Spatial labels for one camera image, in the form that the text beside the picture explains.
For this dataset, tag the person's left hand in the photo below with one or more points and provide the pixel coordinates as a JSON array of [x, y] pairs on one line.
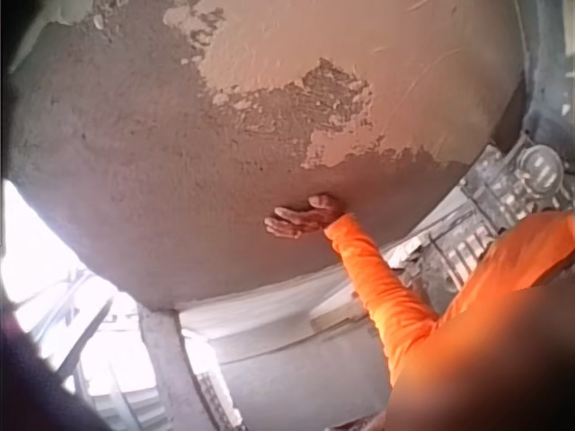
[[310, 220]]

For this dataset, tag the white plank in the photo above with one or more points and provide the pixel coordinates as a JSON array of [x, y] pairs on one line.
[[337, 310]]

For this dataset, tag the grey round bucket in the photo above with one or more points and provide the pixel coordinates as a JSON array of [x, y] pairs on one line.
[[540, 169]]

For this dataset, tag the metal window grille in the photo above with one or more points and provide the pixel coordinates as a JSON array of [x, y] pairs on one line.
[[85, 323]]

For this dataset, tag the grey metal scaffold frame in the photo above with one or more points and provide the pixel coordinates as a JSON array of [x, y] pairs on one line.
[[476, 215]]

